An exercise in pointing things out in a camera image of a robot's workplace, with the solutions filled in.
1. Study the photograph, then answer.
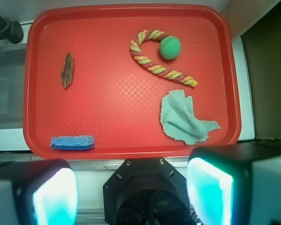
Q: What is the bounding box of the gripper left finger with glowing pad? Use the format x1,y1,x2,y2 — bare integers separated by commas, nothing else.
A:
0,159,79,225

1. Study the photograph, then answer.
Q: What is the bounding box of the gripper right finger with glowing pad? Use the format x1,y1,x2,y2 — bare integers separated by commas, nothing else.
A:
186,142,281,225

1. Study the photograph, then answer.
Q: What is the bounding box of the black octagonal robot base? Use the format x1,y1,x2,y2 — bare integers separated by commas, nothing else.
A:
103,158,195,225

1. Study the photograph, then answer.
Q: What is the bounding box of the brown wood chip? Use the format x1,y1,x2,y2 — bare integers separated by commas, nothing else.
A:
60,52,74,89

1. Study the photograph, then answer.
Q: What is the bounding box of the blue sponge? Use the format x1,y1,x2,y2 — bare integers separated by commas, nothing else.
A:
51,135,95,150

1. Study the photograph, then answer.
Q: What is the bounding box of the light green cloth rag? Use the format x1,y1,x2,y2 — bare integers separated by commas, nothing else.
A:
160,90,221,145

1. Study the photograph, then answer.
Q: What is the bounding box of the red plastic tray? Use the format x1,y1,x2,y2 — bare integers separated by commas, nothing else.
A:
23,4,241,159

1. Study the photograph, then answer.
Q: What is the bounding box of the green rubber ball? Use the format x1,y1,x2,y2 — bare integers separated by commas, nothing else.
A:
159,36,182,60

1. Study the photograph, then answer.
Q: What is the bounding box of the black clamp mount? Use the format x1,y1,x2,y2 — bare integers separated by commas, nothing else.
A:
0,15,24,45

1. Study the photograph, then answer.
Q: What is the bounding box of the multicolour twisted rope toy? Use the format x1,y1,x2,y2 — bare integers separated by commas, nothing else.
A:
129,30,198,88

